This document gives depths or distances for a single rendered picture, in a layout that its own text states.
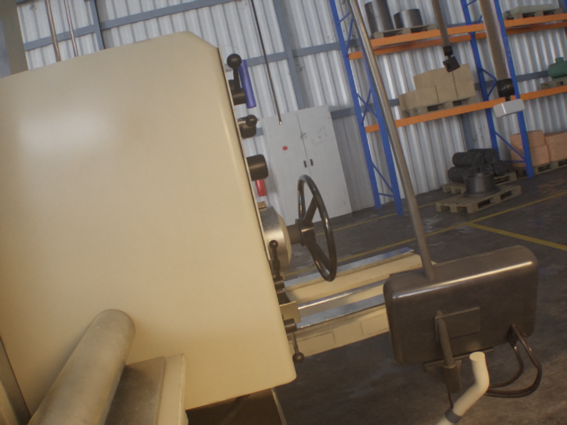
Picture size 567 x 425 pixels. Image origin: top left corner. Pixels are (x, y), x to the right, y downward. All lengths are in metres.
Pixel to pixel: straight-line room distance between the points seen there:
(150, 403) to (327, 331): 1.56
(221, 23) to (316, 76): 2.04
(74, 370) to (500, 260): 0.84
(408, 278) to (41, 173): 0.82
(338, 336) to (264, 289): 1.33
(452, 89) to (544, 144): 2.39
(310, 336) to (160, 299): 1.36
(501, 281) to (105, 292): 0.85
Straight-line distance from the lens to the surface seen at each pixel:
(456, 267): 1.05
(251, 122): 1.25
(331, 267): 1.52
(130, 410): 0.92
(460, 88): 9.02
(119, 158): 1.06
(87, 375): 0.80
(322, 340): 2.38
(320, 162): 8.62
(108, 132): 1.07
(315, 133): 8.61
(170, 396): 0.95
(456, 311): 1.07
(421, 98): 8.62
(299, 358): 1.33
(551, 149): 10.22
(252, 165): 1.32
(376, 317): 2.43
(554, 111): 11.97
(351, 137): 9.43
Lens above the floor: 1.62
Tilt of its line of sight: 7 degrees down
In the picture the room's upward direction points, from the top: 13 degrees counter-clockwise
